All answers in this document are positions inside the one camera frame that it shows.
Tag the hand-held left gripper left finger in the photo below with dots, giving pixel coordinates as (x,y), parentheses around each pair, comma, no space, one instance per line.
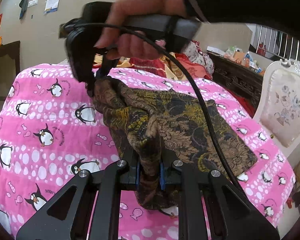
(138,175)

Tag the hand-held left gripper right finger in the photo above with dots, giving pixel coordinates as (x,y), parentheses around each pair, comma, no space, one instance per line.
(162,177)

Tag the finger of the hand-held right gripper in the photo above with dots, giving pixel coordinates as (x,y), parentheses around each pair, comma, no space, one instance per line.
(105,66)
(90,85)

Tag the brown navy floral garment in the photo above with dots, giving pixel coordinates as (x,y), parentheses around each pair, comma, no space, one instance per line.
(180,120)

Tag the person's right forearm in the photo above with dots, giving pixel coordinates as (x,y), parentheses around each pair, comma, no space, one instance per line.
(240,0)

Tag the pink penguin print blanket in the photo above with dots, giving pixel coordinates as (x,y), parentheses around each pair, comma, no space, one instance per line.
(52,105)

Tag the red orange floral bedding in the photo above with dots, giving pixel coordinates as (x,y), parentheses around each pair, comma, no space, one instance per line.
(187,67)

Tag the grey floral quilt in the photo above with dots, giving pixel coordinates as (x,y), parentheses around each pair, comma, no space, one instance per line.
(198,53)

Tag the red cloth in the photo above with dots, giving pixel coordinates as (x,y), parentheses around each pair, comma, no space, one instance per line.
(243,102)

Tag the dark carved wooden cabinet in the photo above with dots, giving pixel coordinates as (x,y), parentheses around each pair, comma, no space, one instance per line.
(235,77)

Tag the pile of packets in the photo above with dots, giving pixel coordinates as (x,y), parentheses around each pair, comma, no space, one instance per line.
(233,52)

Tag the plastic bottle with blue label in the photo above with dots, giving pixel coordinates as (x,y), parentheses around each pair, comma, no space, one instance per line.
(246,58)

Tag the white upholstered chair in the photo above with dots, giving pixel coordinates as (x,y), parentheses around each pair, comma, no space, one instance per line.
(285,105)

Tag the metal stair railing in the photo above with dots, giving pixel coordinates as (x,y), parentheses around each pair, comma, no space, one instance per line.
(280,40)

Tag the white wall socket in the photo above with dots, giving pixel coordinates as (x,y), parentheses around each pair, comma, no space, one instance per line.
(33,2)

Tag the green cloth on wall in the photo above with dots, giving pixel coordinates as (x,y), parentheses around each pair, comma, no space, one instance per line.
(25,2)

